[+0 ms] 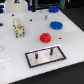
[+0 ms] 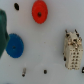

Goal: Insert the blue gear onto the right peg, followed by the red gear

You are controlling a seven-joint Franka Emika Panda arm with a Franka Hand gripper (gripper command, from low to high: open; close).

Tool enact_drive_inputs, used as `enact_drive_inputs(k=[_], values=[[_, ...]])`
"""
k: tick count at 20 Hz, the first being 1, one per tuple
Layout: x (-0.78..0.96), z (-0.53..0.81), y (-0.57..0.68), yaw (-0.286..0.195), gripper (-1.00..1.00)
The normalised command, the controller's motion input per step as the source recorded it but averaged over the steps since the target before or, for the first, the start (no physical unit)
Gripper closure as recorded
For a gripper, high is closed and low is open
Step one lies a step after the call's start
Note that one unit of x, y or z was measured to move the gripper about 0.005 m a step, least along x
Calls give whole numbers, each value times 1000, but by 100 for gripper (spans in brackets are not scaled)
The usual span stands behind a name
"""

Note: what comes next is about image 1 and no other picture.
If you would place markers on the red gear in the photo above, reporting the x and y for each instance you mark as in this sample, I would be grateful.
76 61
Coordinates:
45 37

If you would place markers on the blue gear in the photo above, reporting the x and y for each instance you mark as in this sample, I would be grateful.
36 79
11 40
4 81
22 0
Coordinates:
56 25

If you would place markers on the right metal peg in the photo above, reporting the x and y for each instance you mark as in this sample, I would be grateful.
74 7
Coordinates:
51 51

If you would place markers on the beige connector block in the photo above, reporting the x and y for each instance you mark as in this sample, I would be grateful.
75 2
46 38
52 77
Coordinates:
18 27

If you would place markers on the blue object at back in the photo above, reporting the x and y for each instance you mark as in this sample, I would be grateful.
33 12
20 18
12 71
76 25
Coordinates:
53 9

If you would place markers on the black-framed peg base plate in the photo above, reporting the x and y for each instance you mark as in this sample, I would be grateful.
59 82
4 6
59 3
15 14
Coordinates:
44 56

